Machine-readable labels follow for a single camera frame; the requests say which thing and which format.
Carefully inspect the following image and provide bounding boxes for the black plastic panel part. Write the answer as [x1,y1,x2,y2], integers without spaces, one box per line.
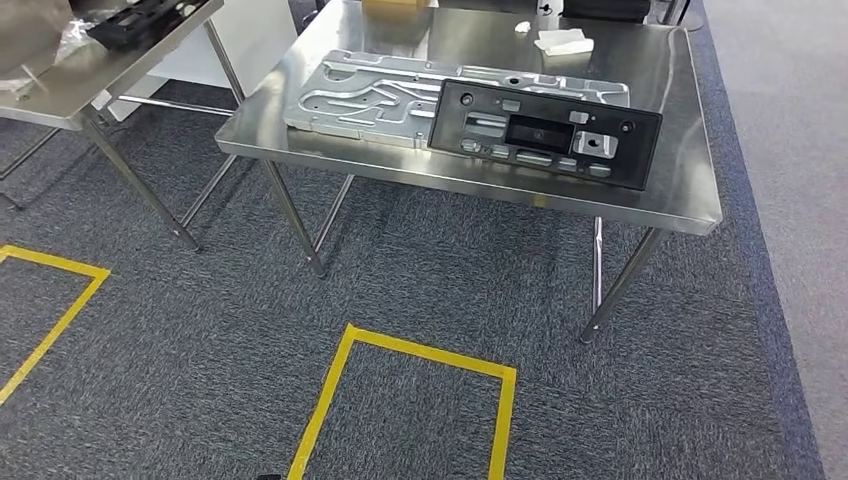
[428,79,664,192]

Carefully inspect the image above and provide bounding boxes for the stainless steel workbench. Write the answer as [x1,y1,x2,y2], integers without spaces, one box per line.
[215,0,723,344]

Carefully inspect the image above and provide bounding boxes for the yellow floor tape square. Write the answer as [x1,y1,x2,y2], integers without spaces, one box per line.
[286,323,518,480]

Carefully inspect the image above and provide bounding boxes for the grey machined metal plate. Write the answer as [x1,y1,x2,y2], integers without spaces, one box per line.
[283,49,631,150]

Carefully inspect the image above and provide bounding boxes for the white folded cloth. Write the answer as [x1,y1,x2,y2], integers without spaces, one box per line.
[533,27,596,58]

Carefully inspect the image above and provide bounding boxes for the white partition panel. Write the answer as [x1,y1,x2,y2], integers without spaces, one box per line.
[105,0,299,124]

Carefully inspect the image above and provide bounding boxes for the black remote controller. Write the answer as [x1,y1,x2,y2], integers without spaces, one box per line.
[561,0,652,23]

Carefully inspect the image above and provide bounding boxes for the chrome pole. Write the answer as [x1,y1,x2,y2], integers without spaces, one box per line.
[661,0,705,32]

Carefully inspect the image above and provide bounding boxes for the black parts on side table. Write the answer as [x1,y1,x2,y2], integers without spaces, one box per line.
[86,0,200,51]

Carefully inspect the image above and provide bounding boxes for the stainless steel side table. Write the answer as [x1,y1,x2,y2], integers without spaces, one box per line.
[0,0,246,253]

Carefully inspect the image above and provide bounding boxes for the clear plastic bag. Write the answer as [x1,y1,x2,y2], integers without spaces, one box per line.
[0,18,101,99]

